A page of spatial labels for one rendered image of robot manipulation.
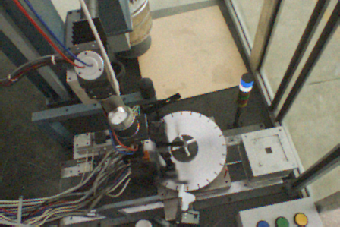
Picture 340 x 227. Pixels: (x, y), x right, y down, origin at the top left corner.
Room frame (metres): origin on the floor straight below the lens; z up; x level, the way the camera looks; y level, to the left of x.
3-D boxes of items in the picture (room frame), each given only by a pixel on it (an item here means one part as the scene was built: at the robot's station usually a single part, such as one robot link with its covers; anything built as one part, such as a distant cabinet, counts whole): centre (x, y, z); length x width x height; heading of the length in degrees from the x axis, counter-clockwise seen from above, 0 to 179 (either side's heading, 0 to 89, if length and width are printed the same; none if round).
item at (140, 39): (1.14, 0.18, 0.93); 0.31 x 0.31 x 0.36
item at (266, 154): (0.32, -0.35, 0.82); 0.18 x 0.18 x 0.15; 1
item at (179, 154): (0.38, -0.01, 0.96); 0.11 x 0.11 x 0.03
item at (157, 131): (0.35, 0.06, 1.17); 0.06 x 0.05 x 0.20; 82
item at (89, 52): (0.51, 0.15, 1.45); 0.35 x 0.07 x 0.28; 1
